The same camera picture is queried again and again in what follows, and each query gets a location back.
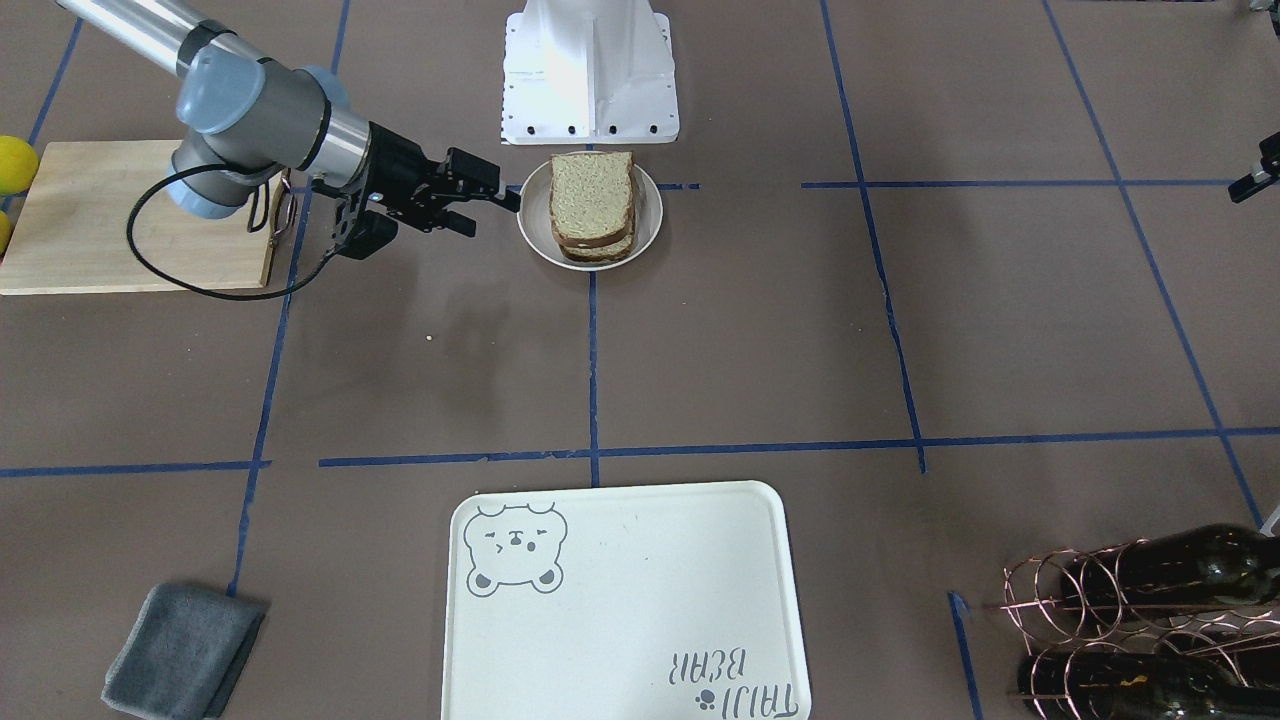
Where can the wooden cutting board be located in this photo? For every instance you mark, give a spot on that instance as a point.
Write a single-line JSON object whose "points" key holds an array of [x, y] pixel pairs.
{"points": [[70, 233]]}

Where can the white round plate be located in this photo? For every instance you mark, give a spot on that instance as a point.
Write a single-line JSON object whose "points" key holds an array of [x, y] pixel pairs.
{"points": [[534, 219]]}

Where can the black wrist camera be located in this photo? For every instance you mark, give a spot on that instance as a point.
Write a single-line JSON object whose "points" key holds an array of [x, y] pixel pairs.
{"points": [[358, 231]]}

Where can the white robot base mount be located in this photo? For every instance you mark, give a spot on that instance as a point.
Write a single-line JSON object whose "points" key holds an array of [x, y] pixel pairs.
{"points": [[599, 72]]}

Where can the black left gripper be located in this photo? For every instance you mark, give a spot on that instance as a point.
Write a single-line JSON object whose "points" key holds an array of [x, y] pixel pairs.
{"points": [[1262, 173]]}

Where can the dark wine bottle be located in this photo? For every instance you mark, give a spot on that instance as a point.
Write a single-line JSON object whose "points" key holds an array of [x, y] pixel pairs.
{"points": [[1217, 565], [1120, 685]]}

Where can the grey folded cloth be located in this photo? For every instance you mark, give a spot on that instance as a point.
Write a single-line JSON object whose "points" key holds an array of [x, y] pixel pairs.
{"points": [[185, 654]]}

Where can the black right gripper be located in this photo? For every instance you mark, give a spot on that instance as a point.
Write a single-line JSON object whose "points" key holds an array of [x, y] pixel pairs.
{"points": [[392, 165]]}

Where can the yellow lemon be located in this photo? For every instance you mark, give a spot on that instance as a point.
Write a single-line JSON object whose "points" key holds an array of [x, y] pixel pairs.
{"points": [[18, 165], [6, 229]]}

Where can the cream bear tray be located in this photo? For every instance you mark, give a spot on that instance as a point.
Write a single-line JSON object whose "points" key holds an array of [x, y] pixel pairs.
{"points": [[675, 601]]}

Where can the dark wine bottle lower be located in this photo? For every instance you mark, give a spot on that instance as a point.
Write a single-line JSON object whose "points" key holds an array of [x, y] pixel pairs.
{"points": [[1120, 685]]}

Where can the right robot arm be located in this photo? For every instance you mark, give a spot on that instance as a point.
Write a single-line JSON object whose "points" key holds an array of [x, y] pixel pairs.
{"points": [[249, 117]]}

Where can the dark wine bottle upper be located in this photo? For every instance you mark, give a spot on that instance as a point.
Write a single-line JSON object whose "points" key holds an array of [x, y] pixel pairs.
{"points": [[1217, 565]]}

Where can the bread slice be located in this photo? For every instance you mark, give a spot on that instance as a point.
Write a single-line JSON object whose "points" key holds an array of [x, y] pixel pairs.
{"points": [[607, 259], [592, 195]]}

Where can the copper wire bottle rack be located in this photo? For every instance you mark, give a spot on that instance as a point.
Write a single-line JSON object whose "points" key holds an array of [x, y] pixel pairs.
{"points": [[1241, 639]]}

